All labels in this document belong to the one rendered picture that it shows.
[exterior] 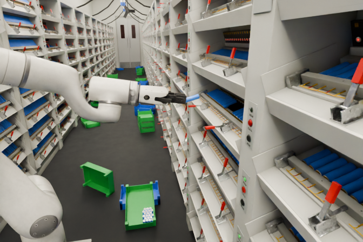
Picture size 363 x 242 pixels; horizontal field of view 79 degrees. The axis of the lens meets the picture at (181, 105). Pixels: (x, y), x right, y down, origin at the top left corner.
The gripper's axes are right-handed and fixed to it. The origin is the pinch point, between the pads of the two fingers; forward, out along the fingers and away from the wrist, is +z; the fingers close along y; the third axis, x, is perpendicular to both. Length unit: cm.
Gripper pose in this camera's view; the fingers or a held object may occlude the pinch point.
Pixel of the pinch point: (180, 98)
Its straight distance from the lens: 82.3
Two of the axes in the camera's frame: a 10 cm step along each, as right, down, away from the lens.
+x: -1.6, 9.5, 2.6
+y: -1.7, -2.9, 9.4
